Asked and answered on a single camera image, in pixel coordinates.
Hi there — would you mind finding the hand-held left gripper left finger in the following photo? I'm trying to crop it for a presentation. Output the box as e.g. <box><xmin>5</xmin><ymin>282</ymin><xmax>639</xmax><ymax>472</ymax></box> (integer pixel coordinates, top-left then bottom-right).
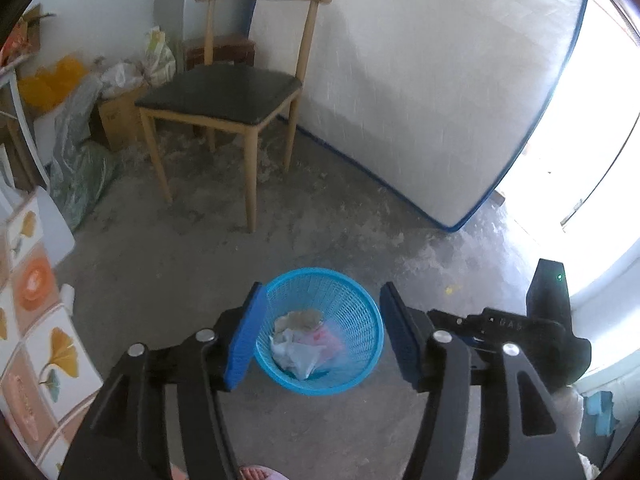
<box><xmin>57</xmin><ymin>281</ymin><xmax>265</xmax><ymax>480</ymax></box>

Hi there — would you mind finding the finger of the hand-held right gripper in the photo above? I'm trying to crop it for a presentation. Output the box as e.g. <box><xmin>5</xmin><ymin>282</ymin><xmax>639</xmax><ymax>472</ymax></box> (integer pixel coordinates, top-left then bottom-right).
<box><xmin>427</xmin><ymin>308</ymin><xmax>529</xmax><ymax>346</ymax></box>

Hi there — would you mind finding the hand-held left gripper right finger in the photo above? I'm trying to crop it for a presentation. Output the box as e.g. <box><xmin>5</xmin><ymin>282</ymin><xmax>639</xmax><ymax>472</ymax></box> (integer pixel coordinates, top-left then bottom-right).
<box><xmin>379</xmin><ymin>282</ymin><xmax>588</xmax><ymax>480</ymax></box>

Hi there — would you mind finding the blue plastic basket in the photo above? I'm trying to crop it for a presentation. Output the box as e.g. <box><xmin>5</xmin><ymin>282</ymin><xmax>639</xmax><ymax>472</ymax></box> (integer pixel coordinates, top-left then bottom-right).
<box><xmin>252</xmin><ymin>267</ymin><xmax>385</xmax><ymax>396</ymax></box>

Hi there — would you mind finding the white plastic bag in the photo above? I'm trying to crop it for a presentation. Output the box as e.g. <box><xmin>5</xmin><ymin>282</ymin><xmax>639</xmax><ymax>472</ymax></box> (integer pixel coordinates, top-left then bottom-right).
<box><xmin>270</xmin><ymin>327</ymin><xmax>321</xmax><ymax>381</ymax></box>
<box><xmin>100</xmin><ymin>60</ymin><xmax>146</xmax><ymax>98</ymax></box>

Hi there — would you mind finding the beige paper bag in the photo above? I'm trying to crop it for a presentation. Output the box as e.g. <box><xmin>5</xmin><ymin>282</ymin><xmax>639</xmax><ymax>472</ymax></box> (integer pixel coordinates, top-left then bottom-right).
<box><xmin>277</xmin><ymin>310</ymin><xmax>323</xmax><ymax>333</ymax></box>

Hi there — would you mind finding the pink packet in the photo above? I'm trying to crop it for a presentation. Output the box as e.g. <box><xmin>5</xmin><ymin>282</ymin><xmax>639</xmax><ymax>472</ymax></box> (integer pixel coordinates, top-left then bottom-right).
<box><xmin>315</xmin><ymin>322</ymin><xmax>347</xmax><ymax>361</ymax></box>

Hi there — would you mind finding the white towel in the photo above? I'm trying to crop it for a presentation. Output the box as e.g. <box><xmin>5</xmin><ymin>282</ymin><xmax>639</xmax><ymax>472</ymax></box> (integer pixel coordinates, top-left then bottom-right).
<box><xmin>560</xmin><ymin>385</ymin><xmax>601</xmax><ymax>480</ymax></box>

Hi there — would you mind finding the blue cloth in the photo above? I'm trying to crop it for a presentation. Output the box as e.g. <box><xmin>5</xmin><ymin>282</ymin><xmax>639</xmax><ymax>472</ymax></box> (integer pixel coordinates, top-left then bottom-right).
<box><xmin>582</xmin><ymin>390</ymin><xmax>616</xmax><ymax>436</ymax></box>

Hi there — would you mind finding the tile patterned tablecloth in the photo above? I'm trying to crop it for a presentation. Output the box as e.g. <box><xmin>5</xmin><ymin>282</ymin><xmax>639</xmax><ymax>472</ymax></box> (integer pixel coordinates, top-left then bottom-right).
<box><xmin>0</xmin><ymin>187</ymin><xmax>103</xmax><ymax>478</ymax></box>

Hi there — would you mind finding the greenish plastic bag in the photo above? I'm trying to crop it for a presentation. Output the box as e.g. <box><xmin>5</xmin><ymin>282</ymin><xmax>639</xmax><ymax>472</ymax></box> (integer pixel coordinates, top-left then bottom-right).
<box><xmin>50</xmin><ymin>142</ymin><xmax>121</xmax><ymax>231</ymax></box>

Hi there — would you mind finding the white mattress with blue edge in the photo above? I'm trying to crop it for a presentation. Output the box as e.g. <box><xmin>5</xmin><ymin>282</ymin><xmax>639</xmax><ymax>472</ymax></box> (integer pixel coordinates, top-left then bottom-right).
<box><xmin>248</xmin><ymin>0</ymin><xmax>591</xmax><ymax>232</ymax></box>

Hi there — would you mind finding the wooden chair with black seat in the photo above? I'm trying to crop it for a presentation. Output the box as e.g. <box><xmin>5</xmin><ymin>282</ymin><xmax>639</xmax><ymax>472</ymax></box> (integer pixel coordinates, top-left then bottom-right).
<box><xmin>135</xmin><ymin>0</ymin><xmax>333</xmax><ymax>233</ymax></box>

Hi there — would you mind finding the clear plastic bag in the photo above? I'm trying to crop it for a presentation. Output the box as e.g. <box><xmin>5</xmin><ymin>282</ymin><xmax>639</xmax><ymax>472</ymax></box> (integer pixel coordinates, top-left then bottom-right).
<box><xmin>50</xmin><ymin>75</ymin><xmax>103</xmax><ymax>181</ymax></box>

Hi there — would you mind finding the crumpled white plastic bag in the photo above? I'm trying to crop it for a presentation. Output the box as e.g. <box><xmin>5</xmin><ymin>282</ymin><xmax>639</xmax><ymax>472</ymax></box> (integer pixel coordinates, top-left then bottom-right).
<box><xmin>100</xmin><ymin>60</ymin><xmax>146</xmax><ymax>98</ymax></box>

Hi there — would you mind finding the dark wooden stool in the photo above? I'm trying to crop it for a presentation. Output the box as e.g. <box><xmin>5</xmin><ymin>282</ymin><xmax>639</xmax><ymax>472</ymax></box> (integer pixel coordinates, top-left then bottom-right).
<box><xmin>182</xmin><ymin>34</ymin><xmax>256</xmax><ymax>71</ymax></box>

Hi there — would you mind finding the printed white bag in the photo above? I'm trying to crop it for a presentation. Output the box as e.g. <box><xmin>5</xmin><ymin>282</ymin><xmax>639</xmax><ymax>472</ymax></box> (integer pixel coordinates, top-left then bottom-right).
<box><xmin>144</xmin><ymin>26</ymin><xmax>177</xmax><ymax>87</ymax></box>

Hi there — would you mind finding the yellow plastic bag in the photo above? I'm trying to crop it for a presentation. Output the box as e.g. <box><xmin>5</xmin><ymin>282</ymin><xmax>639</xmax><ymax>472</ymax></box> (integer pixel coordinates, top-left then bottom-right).
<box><xmin>17</xmin><ymin>55</ymin><xmax>93</xmax><ymax>113</ymax></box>

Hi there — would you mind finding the white side table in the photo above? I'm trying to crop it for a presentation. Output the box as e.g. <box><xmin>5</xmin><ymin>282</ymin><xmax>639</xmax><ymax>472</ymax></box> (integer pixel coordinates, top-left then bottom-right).
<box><xmin>0</xmin><ymin>55</ymin><xmax>51</xmax><ymax>191</ymax></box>

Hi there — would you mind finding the grey refrigerator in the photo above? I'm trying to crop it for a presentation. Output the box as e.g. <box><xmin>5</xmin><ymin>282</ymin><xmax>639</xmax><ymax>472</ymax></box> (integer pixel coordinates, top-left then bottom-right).
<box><xmin>155</xmin><ymin>0</ymin><xmax>268</xmax><ymax>43</ymax></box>

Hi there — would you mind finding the open cardboard box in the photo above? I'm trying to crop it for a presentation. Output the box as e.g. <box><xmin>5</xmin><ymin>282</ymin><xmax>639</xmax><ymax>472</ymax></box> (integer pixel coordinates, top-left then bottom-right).
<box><xmin>0</xmin><ymin>4</ymin><xmax>43</xmax><ymax>66</ymax></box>

